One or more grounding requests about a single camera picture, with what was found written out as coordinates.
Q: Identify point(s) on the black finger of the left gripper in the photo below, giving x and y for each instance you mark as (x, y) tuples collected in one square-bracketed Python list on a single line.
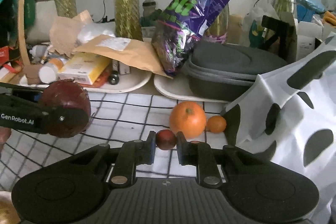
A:
[(60, 120)]

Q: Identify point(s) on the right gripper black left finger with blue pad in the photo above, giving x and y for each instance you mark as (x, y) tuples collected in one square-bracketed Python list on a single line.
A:
[(123, 161)]

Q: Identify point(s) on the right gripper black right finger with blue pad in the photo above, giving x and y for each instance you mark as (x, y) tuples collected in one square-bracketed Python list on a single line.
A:
[(204, 158)]

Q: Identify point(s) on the small red fruit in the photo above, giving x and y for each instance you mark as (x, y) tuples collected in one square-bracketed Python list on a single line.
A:
[(165, 140)]

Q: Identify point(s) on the small orange kumquat right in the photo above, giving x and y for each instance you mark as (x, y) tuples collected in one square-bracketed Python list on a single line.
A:
[(216, 124)]

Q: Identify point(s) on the large orange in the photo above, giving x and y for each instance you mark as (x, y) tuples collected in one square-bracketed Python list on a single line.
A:
[(189, 118)]

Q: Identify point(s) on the white cylinder bottle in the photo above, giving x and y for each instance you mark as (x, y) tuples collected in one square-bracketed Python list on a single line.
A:
[(49, 71)]

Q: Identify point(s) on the yellow white box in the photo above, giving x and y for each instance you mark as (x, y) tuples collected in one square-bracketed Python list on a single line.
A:
[(84, 68)]

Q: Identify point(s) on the white oval tray right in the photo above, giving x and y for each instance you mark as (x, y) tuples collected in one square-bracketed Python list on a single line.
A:
[(178, 89)]

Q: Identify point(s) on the dark grey zipper case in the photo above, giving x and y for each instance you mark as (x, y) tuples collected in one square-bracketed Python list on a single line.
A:
[(226, 71)]

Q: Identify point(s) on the torn brown paper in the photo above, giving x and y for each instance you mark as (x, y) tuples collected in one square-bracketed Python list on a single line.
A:
[(64, 31)]

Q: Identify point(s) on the wooden chair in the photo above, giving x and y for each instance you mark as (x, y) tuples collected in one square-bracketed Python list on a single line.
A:
[(17, 16)]

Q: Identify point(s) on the brown paper envelope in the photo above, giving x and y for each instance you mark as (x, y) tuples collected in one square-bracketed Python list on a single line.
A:
[(133, 53)]

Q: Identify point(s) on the cow print cloth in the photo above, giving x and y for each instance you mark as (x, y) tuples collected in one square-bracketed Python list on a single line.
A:
[(288, 117)]

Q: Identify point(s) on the purple snack bag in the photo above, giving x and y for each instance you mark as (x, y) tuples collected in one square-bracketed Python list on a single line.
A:
[(179, 27)]

